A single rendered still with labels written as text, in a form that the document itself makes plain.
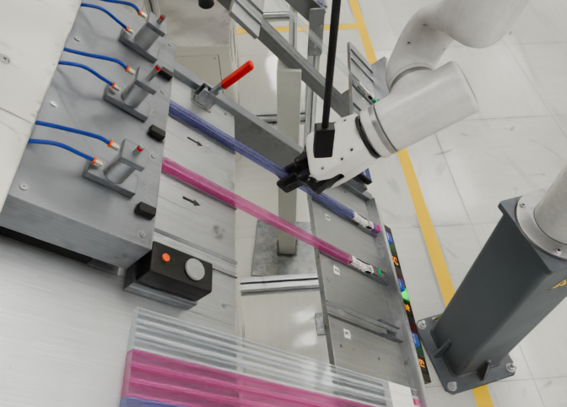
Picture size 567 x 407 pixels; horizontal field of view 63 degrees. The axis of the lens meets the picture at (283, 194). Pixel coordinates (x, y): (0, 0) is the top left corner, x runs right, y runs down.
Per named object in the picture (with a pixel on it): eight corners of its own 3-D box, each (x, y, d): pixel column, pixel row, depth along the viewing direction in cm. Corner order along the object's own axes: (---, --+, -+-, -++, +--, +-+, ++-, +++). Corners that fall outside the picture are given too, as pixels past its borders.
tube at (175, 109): (374, 228, 96) (378, 225, 95) (375, 234, 95) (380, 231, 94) (161, 100, 67) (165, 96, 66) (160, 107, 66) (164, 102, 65)
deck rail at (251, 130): (349, 207, 105) (371, 193, 102) (351, 214, 104) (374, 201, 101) (25, 5, 64) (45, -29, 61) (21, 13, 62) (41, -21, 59)
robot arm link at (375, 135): (368, 91, 73) (352, 100, 74) (380, 130, 67) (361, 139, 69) (391, 122, 79) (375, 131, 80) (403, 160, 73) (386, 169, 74)
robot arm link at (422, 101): (368, 89, 73) (380, 130, 67) (448, 43, 68) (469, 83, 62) (391, 121, 79) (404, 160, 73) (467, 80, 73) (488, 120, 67)
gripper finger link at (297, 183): (307, 164, 77) (275, 181, 80) (310, 178, 75) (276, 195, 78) (318, 174, 79) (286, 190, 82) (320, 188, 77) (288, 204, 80)
